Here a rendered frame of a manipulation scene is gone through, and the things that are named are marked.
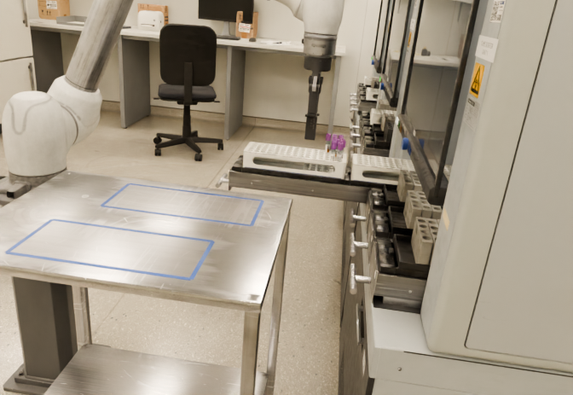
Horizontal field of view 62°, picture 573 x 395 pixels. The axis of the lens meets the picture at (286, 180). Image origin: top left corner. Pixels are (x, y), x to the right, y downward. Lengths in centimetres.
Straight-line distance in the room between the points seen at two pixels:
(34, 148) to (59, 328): 59
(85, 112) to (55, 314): 64
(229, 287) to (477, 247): 41
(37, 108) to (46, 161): 15
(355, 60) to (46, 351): 386
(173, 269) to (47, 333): 93
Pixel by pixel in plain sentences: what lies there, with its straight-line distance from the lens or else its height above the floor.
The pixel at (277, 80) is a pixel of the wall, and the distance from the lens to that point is 494.
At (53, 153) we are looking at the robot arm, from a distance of 151.
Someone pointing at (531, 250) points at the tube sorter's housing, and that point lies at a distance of 82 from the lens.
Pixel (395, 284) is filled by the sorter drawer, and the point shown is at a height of 79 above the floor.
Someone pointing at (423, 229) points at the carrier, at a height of 88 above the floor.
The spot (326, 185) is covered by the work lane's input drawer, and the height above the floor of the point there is 80.
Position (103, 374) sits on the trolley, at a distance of 150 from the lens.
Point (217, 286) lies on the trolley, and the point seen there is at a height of 82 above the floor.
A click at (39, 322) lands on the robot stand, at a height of 27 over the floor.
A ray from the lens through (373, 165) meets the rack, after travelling 136.
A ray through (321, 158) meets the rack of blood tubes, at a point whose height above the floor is 86.
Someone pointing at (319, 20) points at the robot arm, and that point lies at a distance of 128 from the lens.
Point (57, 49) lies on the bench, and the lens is 559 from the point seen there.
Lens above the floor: 128
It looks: 21 degrees down
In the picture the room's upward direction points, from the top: 5 degrees clockwise
